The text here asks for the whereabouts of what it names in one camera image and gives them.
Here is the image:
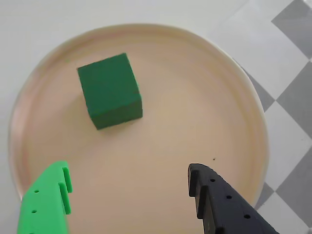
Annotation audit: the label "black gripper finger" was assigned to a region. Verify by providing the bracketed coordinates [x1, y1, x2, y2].
[187, 163, 281, 234]

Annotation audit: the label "grey white checkered mat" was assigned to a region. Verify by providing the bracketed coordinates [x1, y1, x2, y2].
[231, 0, 312, 234]

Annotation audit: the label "green cube dice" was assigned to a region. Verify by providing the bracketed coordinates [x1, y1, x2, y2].
[77, 52, 143, 131]

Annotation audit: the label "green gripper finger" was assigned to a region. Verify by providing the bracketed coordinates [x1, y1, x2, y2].
[16, 160, 73, 234]

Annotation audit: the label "beige round plate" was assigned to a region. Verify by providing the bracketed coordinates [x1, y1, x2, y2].
[7, 22, 270, 234]

